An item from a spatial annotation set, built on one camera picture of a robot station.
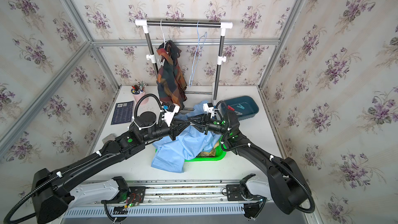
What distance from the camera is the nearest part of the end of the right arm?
25.6 inches

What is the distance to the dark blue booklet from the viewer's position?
101 centimetres

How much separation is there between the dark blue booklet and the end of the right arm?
538 millimetres
